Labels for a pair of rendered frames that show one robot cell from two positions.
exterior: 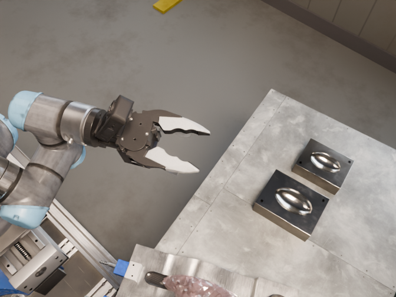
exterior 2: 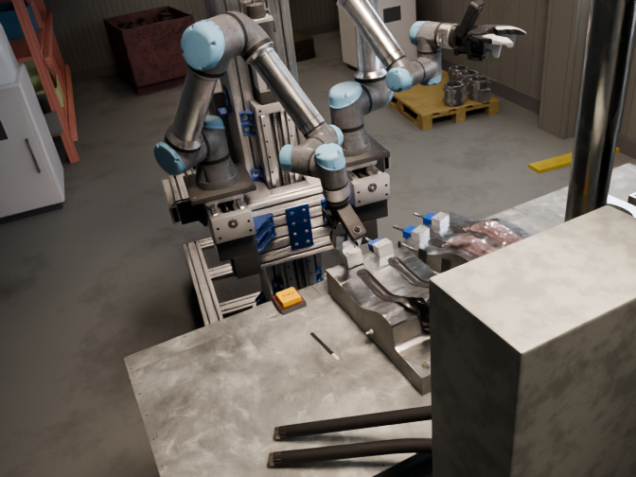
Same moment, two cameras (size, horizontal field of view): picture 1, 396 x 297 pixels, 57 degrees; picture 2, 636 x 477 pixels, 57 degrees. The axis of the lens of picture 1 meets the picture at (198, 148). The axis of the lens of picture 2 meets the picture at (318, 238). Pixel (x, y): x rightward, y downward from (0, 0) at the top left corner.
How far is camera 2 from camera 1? 1.49 m
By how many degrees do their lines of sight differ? 36
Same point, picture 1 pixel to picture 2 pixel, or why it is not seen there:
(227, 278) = (523, 234)
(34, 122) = (424, 29)
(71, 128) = (444, 29)
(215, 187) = (537, 206)
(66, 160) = (431, 66)
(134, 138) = (478, 30)
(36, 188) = (411, 65)
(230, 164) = (559, 197)
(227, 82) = not seen: hidden behind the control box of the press
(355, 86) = not seen: outside the picture
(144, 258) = (452, 218)
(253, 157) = not seen: hidden behind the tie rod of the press
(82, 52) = (434, 189)
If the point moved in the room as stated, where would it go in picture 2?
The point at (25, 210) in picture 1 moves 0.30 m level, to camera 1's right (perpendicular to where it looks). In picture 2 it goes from (402, 70) to (502, 75)
